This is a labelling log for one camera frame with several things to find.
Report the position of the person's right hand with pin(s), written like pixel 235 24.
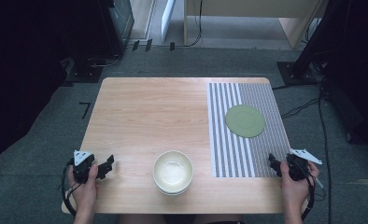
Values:
pixel 294 193

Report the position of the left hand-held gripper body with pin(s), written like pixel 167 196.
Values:
pixel 82 169

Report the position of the green round plate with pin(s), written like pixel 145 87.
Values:
pixel 245 120

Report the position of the dark curtain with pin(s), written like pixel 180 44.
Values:
pixel 362 62
pixel 23 62

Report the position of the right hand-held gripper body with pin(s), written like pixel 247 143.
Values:
pixel 297 169

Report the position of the white leaning board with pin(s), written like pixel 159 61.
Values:
pixel 167 18

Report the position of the white right gripper plug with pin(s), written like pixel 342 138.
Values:
pixel 319 183

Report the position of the light wooden desk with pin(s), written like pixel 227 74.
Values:
pixel 253 7

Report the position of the black stand base plate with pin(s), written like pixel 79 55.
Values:
pixel 85 73
pixel 297 77

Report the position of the black glass-front cabinet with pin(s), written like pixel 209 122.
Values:
pixel 123 18

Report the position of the black floor tape strip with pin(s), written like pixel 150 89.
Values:
pixel 135 45

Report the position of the person's left hand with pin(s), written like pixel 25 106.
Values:
pixel 84 193

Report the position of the grey white striped placemat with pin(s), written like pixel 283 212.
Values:
pixel 266 149

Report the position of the black slanted stand pole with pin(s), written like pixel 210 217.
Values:
pixel 316 34

